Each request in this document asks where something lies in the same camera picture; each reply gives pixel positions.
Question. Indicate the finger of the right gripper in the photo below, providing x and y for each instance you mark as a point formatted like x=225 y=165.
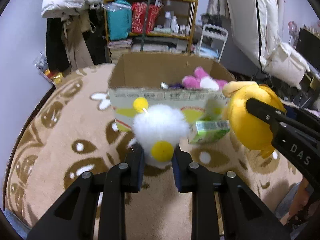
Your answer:
x=270 y=114

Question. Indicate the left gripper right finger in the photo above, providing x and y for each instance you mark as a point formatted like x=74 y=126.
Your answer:
x=223 y=206

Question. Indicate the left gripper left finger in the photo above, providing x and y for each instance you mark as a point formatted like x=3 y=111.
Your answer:
x=94 y=201

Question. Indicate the yellow plush pouch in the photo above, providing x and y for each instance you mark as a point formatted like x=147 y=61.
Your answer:
x=252 y=132

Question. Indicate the pink plush toy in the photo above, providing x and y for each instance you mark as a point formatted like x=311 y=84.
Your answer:
x=202 y=80

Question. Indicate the purple hooded plush doll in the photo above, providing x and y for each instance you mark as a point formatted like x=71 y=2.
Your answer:
x=177 y=85

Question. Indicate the white black fluffy plush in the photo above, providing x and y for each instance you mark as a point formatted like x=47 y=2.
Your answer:
x=158 y=129

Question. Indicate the green tissue pack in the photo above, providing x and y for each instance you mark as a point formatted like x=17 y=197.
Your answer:
x=203 y=132

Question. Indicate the cardboard box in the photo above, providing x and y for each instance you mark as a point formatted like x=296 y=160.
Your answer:
x=150 y=75

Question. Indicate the white utility cart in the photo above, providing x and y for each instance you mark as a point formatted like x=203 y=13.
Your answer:
x=212 y=42

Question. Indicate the cream white duvet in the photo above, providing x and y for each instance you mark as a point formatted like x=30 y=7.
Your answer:
x=256 y=27

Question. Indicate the stack of books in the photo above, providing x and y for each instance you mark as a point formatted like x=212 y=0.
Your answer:
x=118 y=48

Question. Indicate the wooden bookshelf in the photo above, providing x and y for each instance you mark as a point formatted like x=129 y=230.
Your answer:
x=174 y=28

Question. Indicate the red gift bag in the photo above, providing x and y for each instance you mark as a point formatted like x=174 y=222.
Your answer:
x=144 y=17

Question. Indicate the teal bag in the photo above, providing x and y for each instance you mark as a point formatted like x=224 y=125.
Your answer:
x=119 y=19

